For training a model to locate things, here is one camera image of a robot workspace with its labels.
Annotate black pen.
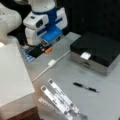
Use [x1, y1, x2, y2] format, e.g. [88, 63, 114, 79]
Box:
[73, 82, 99, 93]

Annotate black box lid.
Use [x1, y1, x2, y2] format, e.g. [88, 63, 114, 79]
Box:
[70, 32, 120, 67]

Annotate white cabinet block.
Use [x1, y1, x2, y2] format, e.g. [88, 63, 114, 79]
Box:
[0, 42, 36, 110]

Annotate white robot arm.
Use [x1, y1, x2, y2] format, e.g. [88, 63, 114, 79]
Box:
[0, 0, 68, 46]

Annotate orange small object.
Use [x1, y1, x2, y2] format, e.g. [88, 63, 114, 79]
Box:
[45, 47, 52, 54]

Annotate grey compartment tray box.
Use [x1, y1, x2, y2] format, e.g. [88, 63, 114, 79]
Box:
[71, 52, 120, 76]

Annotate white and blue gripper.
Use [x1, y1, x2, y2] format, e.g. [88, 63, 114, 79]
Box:
[23, 7, 67, 46]

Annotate white cable with adapter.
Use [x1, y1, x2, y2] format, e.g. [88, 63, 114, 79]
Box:
[31, 49, 72, 83]

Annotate silver folding laptop stand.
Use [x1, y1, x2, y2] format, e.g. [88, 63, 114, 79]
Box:
[39, 79, 87, 120]

